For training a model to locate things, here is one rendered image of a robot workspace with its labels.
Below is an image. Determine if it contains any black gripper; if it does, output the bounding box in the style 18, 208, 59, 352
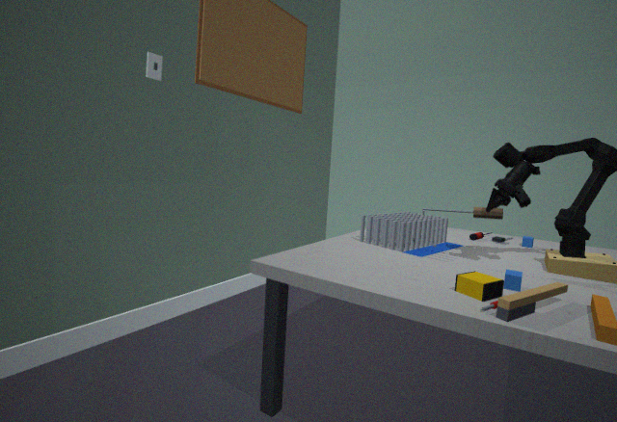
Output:
486, 171, 524, 213

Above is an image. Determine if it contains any blue flat strip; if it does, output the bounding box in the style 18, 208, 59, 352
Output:
403, 242, 462, 257

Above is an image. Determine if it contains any orange flat bar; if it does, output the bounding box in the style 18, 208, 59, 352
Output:
590, 294, 617, 346

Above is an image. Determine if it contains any blue cube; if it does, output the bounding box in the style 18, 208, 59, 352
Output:
522, 236, 534, 248
504, 270, 522, 292

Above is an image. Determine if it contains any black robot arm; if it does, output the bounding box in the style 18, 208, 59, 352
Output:
494, 138, 617, 258

